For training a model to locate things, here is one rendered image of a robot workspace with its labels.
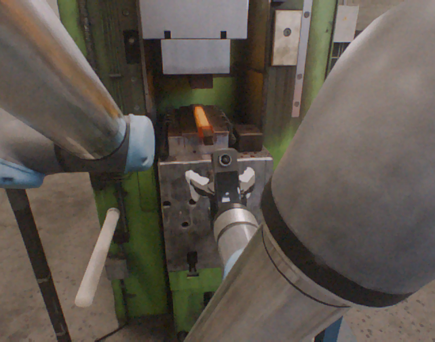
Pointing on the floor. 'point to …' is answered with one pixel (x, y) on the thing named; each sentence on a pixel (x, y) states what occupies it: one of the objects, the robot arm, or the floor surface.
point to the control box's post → (38, 259)
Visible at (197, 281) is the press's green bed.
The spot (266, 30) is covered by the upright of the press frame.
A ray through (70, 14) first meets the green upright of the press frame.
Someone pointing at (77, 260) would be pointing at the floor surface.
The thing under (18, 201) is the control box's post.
